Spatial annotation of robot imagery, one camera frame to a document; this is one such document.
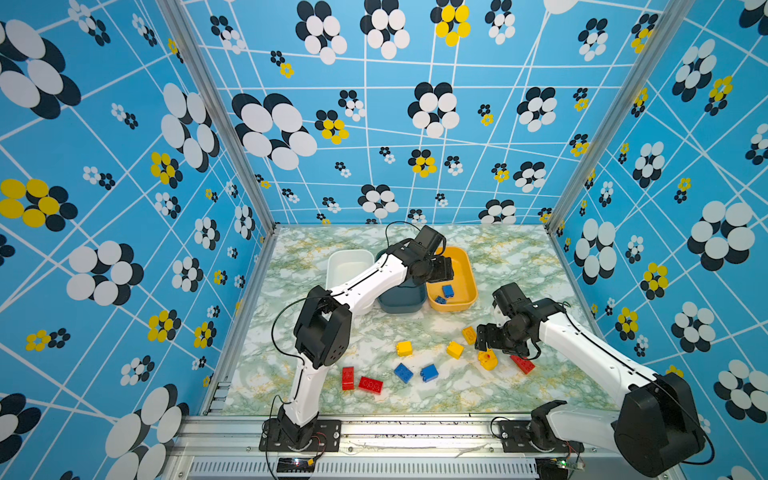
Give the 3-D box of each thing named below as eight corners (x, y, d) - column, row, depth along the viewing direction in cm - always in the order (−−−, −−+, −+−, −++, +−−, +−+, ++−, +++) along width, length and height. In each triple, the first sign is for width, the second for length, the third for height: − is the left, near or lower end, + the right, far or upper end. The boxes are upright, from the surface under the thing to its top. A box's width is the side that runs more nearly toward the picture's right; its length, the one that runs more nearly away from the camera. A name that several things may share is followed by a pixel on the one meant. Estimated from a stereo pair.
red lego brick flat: (359, 389, 83) (358, 386, 81) (362, 378, 85) (361, 375, 82) (382, 395, 82) (381, 392, 80) (385, 384, 84) (384, 381, 81)
